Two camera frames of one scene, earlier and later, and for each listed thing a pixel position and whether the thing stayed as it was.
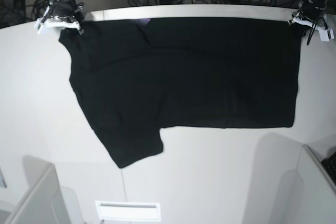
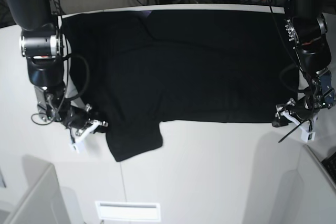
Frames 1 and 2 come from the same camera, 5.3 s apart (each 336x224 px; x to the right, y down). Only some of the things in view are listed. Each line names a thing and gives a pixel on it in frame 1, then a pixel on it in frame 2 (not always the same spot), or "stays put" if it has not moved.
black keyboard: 329,164 stays put
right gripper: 311,12 to 304,108
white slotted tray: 128,211 stays put
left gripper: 63,12 to 76,117
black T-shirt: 135,77 stays put
